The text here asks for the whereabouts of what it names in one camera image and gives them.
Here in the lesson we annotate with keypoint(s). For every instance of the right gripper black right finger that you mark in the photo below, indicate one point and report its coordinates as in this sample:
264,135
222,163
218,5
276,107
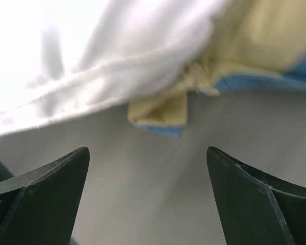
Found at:
255,207

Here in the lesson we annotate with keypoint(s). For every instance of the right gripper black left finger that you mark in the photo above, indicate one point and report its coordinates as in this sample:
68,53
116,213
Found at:
40,206

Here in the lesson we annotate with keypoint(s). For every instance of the white pillow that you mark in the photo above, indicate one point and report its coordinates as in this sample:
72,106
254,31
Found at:
64,59

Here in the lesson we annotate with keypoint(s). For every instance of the checkered blue beige white pillowcase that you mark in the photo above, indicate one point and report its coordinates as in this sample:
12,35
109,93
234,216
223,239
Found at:
255,44

